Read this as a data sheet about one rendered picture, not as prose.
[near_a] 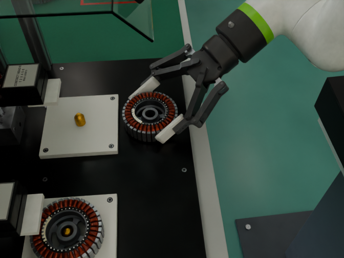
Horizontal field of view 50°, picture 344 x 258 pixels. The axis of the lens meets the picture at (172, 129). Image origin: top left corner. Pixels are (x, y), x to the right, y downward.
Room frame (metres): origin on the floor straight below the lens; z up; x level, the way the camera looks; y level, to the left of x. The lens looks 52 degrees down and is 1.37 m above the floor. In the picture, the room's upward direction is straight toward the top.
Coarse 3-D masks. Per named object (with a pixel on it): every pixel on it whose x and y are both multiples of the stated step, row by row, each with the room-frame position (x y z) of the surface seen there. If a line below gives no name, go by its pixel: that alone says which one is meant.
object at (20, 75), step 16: (16, 64) 0.50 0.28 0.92; (32, 64) 0.50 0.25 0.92; (16, 80) 0.46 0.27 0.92; (32, 80) 0.46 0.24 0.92; (48, 80) 0.50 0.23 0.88; (0, 96) 0.44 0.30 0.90; (16, 96) 0.44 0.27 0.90; (32, 96) 0.44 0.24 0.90; (48, 96) 0.46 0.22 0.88; (0, 112) 0.46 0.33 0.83
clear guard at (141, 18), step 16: (0, 0) 0.48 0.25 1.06; (16, 0) 0.48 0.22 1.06; (32, 0) 0.48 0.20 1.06; (48, 0) 0.48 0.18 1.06; (64, 0) 0.48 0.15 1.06; (80, 0) 0.48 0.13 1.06; (96, 0) 0.48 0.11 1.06; (112, 0) 0.48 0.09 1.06; (128, 0) 0.51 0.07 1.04; (144, 0) 0.55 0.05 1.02; (0, 16) 0.44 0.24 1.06; (16, 16) 0.44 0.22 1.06; (32, 16) 0.44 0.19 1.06; (128, 16) 0.47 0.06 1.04; (144, 16) 0.50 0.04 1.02; (144, 32) 0.46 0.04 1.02
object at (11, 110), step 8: (8, 112) 0.47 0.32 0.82; (16, 112) 0.48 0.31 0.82; (8, 120) 0.45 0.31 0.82; (16, 120) 0.46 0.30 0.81; (24, 120) 0.49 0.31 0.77; (0, 128) 0.43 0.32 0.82; (8, 128) 0.43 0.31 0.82; (16, 128) 0.45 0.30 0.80; (0, 136) 0.43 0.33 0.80; (8, 136) 0.43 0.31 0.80; (16, 136) 0.43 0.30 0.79; (0, 144) 0.43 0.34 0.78; (8, 144) 0.43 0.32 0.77; (16, 144) 0.43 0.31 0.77
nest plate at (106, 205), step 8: (48, 200) 0.30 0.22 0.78; (56, 200) 0.30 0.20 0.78; (88, 200) 0.30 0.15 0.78; (96, 200) 0.30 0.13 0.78; (104, 200) 0.30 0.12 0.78; (112, 200) 0.30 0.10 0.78; (96, 208) 0.29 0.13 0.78; (104, 208) 0.29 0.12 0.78; (112, 208) 0.29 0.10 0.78; (104, 216) 0.27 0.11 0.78; (112, 216) 0.27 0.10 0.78; (80, 224) 0.26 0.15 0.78; (104, 224) 0.26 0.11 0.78; (112, 224) 0.26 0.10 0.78; (80, 232) 0.24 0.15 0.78; (104, 232) 0.24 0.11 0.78; (112, 232) 0.24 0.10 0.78; (56, 240) 0.23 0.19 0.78; (104, 240) 0.23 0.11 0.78; (112, 240) 0.23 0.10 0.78; (24, 248) 0.22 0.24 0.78; (104, 248) 0.22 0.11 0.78; (112, 248) 0.22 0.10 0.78; (24, 256) 0.20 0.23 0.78; (32, 256) 0.20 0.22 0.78; (96, 256) 0.20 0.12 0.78; (104, 256) 0.20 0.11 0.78; (112, 256) 0.20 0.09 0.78
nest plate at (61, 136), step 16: (80, 96) 0.55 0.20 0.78; (96, 96) 0.55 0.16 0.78; (112, 96) 0.55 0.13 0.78; (48, 112) 0.50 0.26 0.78; (64, 112) 0.50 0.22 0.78; (80, 112) 0.50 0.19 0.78; (96, 112) 0.50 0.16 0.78; (112, 112) 0.50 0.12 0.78; (48, 128) 0.46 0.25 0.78; (64, 128) 0.46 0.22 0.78; (80, 128) 0.46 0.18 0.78; (96, 128) 0.46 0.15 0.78; (112, 128) 0.46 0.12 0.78; (48, 144) 0.42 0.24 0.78; (64, 144) 0.42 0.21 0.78; (80, 144) 0.42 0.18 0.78; (96, 144) 0.42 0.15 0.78; (112, 144) 0.42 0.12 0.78
